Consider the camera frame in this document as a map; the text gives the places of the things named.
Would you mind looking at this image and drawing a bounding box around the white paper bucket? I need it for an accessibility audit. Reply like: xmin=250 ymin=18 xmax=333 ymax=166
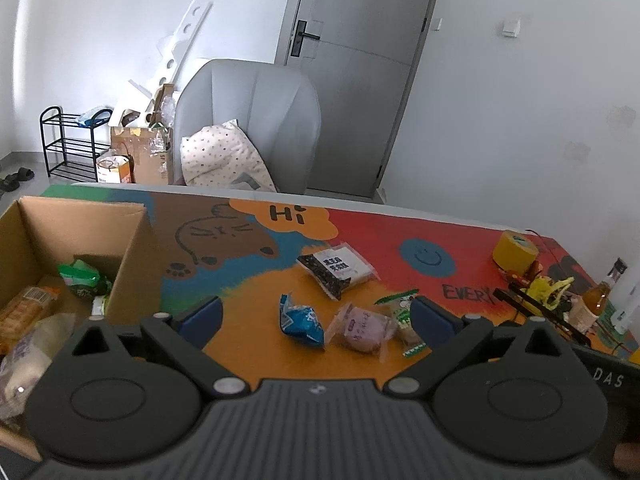
xmin=96 ymin=154 xmax=132 ymax=184

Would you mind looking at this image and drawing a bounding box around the black and white snack packet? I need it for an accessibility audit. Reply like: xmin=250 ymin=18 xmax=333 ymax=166
xmin=296 ymin=242 xmax=377 ymax=301

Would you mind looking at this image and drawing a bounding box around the blue snack packet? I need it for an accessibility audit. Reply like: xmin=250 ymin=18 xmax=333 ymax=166
xmin=278 ymin=292 xmax=326 ymax=346

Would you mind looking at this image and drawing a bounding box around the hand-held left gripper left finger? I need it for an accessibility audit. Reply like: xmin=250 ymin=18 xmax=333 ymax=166
xmin=65 ymin=296 xmax=249 ymax=399

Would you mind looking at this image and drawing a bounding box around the black door handle lock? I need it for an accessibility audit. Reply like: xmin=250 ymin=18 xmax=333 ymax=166
xmin=290 ymin=19 xmax=321 ymax=57

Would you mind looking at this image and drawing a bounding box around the yellow plastic toy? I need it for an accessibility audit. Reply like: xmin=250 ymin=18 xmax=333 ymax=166
xmin=527 ymin=276 xmax=573 ymax=311

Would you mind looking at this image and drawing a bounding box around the white plastic bottle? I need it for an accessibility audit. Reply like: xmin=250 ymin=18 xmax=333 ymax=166
xmin=610 ymin=270 xmax=640 ymax=336

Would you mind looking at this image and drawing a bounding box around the white polka dot pillow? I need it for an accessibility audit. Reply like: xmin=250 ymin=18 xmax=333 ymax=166
xmin=180 ymin=120 xmax=277 ymax=193

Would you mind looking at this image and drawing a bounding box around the person's right hand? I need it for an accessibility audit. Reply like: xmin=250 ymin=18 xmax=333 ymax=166
xmin=614 ymin=441 xmax=640 ymax=473

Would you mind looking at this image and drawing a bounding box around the grey armchair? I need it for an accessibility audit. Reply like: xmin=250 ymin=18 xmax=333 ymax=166
xmin=172 ymin=58 xmax=322 ymax=195

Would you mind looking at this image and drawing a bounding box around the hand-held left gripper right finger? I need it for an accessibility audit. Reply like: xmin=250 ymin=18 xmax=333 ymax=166
xmin=384 ymin=296 xmax=572 ymax=399

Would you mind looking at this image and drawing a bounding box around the black metal shoe rack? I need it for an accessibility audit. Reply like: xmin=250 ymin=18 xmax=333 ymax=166
xmin=40 ymin=106 xmax=113 ymax=182

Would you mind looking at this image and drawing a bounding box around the clear bread packet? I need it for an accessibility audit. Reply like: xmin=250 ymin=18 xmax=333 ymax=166
xmin=0 ymin=312 xmax=78 ymax=421

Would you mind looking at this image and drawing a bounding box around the yellow tape roll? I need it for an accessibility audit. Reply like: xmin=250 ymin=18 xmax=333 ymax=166
xmin=492 ymin=230 xmax=540 ymax=273

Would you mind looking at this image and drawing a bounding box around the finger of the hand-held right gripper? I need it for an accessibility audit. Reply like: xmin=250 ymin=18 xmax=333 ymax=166
xmin=492 ymin=285 xmax=593 ymax=347

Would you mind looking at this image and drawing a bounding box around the cardboard box of clutter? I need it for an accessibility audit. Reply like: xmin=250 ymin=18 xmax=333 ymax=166
xmin=110 ymin=85 xmax=176 ymax=185

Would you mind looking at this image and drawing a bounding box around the brown bread packet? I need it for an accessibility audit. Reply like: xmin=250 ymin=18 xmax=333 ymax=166
xmin=0 ymin=286 xmax=61 ymax=356

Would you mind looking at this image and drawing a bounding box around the grey door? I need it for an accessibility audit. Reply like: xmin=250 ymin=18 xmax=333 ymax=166
xmin=274 ymin=0 xmax=446 ymax=198

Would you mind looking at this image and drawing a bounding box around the amber glass bottle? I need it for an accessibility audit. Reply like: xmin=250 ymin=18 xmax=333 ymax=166
xmin=570 ymin=258 xmax=628 ymax=333

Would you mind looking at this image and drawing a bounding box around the white board with round holes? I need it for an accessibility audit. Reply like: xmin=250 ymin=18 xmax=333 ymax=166
xmin=107 ymin=0 xmax=213 ymax=128

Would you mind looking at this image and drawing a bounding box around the green and white snack packet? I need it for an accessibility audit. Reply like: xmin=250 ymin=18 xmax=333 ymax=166
xmin=375 ymin=289 xmax=427 ymax=358

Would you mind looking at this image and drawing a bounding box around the pink snack packet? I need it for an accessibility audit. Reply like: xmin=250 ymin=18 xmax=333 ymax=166
xmin=325 ymin=302 xmax=398 ymax=361

